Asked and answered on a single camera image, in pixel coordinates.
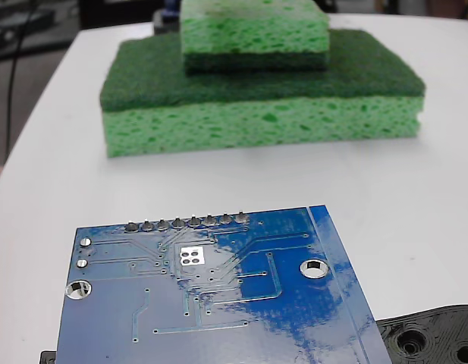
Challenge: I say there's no blue printed circuit board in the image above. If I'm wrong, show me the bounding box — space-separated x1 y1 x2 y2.
53 204 394 364

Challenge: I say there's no large green scrub sponge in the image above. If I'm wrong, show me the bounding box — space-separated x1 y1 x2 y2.
99 28 427 159

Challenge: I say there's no small green scrub sponge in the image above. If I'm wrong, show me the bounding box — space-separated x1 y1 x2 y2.
179 0 331 76

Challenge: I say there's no small blue and grey object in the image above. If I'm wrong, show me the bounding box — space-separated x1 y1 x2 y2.
152 0 181 36

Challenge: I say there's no dark box in background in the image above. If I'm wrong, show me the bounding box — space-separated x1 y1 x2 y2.
78 0 181 30

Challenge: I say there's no dark equipment on floor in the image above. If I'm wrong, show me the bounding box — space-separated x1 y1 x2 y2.
0 0 78 62

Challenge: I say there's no brown cardboard object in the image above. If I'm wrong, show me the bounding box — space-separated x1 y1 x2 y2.
372 0 468 19

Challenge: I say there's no black plastic bracket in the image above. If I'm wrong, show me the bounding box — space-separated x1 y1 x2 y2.
39 303 468 364

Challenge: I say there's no thin black cable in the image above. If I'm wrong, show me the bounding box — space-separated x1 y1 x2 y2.
5 0 36 162

